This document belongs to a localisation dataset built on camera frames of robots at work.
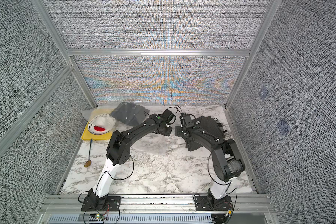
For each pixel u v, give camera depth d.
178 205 0.75
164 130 0.82
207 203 0.73
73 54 0.89
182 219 0.70
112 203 0.75
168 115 0.78
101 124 0.98
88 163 0.87
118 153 0.57
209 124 1.04
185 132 0.70
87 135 1.00
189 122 0.73
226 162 0.48
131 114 1.10
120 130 0.60
